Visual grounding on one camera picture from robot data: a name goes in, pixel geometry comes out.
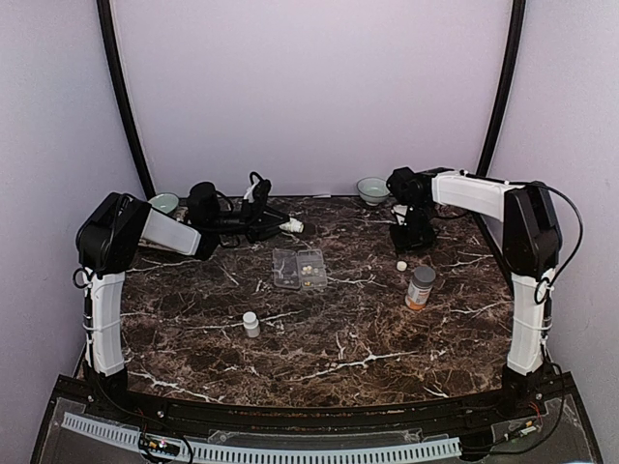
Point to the small teal patterned bowl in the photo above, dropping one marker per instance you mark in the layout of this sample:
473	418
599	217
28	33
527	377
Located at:
373	191

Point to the black left frame post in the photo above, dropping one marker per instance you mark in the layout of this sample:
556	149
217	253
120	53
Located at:
119	86

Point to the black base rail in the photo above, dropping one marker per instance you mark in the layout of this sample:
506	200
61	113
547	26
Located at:
470	414

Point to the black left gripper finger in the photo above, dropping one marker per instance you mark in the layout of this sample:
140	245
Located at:
275	216
260	234

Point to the orange pill bottle grey cap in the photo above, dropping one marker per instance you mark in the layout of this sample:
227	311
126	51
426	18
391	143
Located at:
420	286

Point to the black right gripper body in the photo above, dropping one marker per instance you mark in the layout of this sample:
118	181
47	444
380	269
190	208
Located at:
418	233

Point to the white pill bottle front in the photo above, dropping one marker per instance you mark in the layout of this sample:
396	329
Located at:
251	324

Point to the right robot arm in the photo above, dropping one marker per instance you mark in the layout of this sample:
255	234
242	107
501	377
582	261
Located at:
530	247

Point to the clear plastic pill organizer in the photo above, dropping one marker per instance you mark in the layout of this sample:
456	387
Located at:
287	264

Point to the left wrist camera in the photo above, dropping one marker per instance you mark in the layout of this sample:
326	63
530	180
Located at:
258	192

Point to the black frame post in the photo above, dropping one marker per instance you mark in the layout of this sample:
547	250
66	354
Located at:
504	86
119	86

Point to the square floral ceramic plate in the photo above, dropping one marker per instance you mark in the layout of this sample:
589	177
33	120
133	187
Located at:
178	215

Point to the teal bowl on plate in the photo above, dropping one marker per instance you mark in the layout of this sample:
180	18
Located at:
166	202

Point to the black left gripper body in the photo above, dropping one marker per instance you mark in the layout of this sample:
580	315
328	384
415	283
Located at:
248	217

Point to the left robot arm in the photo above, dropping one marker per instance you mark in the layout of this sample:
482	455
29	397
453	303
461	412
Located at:
108	240

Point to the black right frame post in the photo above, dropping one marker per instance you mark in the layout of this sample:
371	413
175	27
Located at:
504	86

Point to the white pill bottle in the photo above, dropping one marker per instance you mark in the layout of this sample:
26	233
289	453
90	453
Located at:
293	226
251	324

